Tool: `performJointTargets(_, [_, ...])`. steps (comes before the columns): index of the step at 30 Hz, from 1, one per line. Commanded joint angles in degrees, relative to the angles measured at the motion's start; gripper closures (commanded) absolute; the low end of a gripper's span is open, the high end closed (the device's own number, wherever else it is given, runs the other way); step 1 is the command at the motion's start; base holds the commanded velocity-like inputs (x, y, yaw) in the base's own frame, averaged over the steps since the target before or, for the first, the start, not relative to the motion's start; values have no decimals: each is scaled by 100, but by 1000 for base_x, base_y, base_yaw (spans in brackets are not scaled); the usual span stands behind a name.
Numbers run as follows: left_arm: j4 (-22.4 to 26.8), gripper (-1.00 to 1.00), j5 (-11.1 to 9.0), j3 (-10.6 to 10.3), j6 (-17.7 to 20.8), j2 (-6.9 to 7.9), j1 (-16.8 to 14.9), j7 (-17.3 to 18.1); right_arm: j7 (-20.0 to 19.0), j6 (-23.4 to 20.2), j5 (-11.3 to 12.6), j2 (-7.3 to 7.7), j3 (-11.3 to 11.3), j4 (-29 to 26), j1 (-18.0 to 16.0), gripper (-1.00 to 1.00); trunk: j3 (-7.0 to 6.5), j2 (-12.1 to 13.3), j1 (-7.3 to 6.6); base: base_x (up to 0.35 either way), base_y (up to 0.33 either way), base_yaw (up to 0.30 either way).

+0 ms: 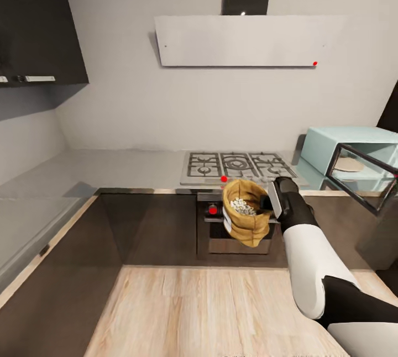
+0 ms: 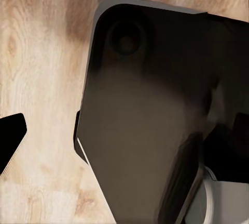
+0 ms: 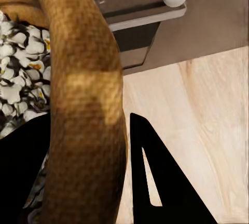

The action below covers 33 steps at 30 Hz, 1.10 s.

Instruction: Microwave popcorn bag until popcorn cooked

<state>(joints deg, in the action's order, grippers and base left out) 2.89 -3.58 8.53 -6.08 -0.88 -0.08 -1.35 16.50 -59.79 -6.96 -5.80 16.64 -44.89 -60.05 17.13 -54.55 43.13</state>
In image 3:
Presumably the popcorn bag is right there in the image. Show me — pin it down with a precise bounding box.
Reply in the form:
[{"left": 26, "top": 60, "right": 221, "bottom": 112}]
[{"left": 0, "top": 0, "right": 128, "bottom": 224}]

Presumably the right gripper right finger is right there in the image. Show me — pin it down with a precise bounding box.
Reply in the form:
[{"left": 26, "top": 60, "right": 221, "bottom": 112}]
[{"left": 130, "top": 113, "right": 217, "bottom": 224}]

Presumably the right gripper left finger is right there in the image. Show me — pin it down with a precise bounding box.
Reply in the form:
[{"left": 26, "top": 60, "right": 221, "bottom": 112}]
[{"left": 0, "top": 112, "right": 51, "bottom": 224}]

